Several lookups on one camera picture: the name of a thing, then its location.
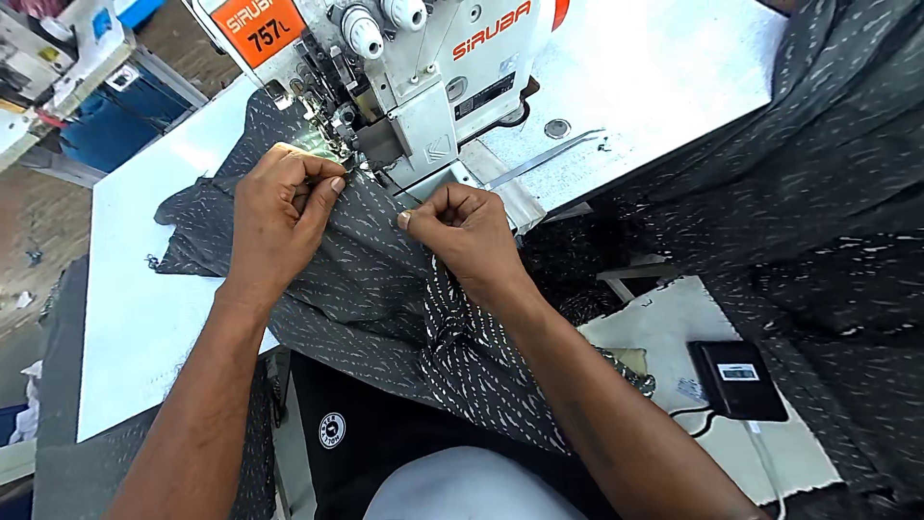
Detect pile of dark flecked fabric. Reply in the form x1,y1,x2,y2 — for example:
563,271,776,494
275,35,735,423
520,0,924,520

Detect white overlock sewing machine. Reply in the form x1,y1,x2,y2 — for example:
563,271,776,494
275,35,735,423
180,0,571,235

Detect white cable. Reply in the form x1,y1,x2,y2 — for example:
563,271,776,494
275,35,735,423
744,421,788,520

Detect person's legs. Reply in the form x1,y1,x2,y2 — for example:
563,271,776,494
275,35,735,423
287,350,623,520

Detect crumpled white cloth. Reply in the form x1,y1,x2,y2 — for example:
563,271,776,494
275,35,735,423
9,360,44,445

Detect metal tweezers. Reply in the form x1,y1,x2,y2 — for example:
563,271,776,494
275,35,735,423
484,128,607,192

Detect cream fabric-covered board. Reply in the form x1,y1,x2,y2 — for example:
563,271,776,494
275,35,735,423
577,275,844,507

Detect bright blue plastic item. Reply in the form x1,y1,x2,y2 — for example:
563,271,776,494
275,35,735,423
114,0,167,30

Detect black box with white label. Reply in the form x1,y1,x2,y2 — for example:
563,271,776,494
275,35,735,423
687,340,789,423

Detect white sewing table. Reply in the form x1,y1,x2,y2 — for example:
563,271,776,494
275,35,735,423
77,0,789,443

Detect person's right forearm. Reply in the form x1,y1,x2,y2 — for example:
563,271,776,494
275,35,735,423
494,283,773,520

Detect dark grey white-flecked garment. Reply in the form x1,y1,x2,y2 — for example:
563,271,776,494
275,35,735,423
148,88,575,456

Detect person's body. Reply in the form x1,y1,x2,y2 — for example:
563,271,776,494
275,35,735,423
362,445,589,520

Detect hanging dark grey fabric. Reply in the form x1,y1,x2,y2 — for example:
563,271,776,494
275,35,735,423
34,254,277,520

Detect person's left hand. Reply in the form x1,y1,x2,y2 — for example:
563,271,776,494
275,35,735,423
224,142,347,310

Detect small black-white patterned fabric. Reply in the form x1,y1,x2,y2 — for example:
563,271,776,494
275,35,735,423
593,345,656,400

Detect person's left forearm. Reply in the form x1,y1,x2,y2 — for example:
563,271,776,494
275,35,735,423
103,285,271,520

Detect large blue container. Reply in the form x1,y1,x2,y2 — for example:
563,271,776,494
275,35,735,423
59,61,192,174

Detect black cable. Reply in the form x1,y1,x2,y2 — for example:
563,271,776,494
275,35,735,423
668,406,719,439

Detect workbench with sewing machine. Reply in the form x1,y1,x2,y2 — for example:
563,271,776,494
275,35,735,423
0,0,210,189

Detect person's right hand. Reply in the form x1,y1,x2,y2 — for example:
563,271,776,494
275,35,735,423
397,182,534,313

